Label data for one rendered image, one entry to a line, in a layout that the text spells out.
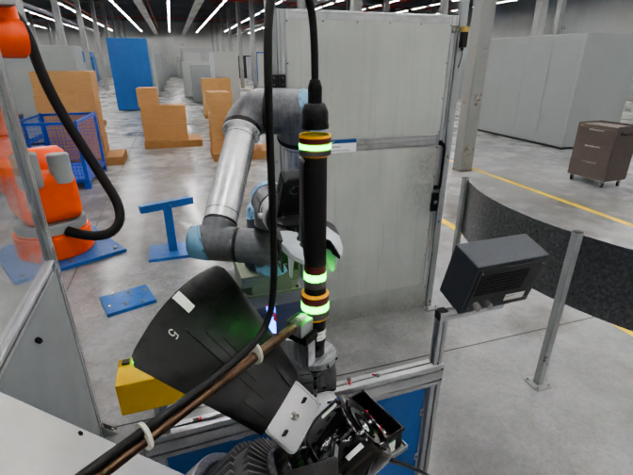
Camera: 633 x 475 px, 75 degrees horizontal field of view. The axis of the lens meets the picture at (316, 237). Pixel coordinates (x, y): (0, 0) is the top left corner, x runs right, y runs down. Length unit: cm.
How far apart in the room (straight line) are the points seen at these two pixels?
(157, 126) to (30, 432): 931
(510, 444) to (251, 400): 197
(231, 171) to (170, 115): 887
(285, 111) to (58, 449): 80
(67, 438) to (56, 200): 382
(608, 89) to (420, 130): 846
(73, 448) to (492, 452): 202
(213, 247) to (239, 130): 31
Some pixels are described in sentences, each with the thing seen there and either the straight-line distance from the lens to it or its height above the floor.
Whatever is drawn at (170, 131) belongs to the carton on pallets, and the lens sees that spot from 986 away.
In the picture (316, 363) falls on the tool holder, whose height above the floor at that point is 131.
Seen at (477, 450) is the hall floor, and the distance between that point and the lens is 241.
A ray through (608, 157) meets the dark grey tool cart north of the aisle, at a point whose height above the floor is 46.
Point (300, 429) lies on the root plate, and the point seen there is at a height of 123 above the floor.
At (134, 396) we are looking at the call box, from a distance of 112.
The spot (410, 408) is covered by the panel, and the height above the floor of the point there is 69.
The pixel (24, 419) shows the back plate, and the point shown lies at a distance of 69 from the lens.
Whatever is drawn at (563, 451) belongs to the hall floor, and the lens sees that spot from 257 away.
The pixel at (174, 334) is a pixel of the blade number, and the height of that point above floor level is 141.
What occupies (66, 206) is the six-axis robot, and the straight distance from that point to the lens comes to 447.
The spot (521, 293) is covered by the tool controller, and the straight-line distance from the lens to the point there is 145.
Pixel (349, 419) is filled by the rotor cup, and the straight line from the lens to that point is 67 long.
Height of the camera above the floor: 175
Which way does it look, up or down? 23 degrees down
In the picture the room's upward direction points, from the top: straight up
